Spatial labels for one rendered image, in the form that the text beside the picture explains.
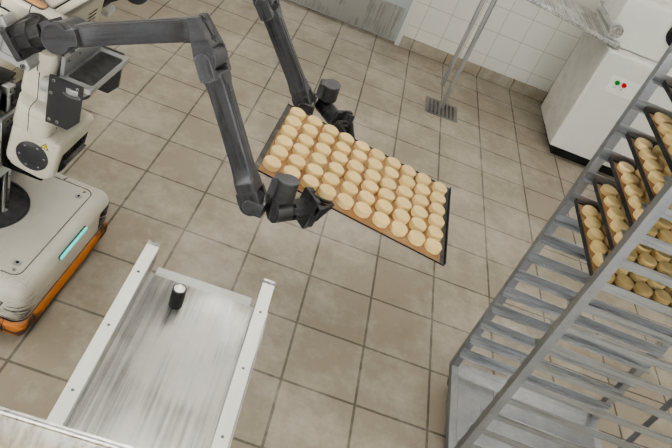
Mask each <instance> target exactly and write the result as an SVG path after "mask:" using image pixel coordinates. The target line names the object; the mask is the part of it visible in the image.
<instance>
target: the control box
mask: <svg viewBox="0 0 672 448"><path fill-rule="evenodd" d="M155 275H157V276H160V277H163V278H166V279H169V280H172V281H175V282H178V283H181V284H184V285H187V286H190V287H193V288H196V289H199V290H202V291H205V292H208V293H211V294H214V295H217V296H220V297H223V298H226V299H229V300H232V301H235V302H238V303H241V304H244V305H247V306H250V304H251V301H252V298H251V297H248V296H245V295H242V294H239V293H236V292H233V291H230V290H227V289H224V288H221V287H218V286H215V285H212V284H209V283H206V282H203V281H200V280H197V279H194V278H191V277H188V276H185V275H182V274H179V273H176V272H173V271H170V270H167V269H164V268H161V267H158V269H157V271H156V273H155Z"/></svg>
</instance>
